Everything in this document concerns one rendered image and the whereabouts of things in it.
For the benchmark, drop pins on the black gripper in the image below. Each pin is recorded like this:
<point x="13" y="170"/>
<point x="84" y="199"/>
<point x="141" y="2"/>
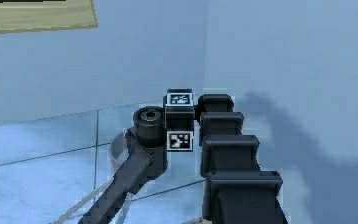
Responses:
<point x="143" y="160"/>

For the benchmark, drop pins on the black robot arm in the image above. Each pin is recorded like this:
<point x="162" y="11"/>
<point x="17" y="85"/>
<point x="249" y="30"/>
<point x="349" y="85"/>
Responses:
<point x="233" y="186"/>

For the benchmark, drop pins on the beige wood-framed wall picture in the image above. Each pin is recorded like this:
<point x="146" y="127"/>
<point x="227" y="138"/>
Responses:
<point x="37" y="15"/>

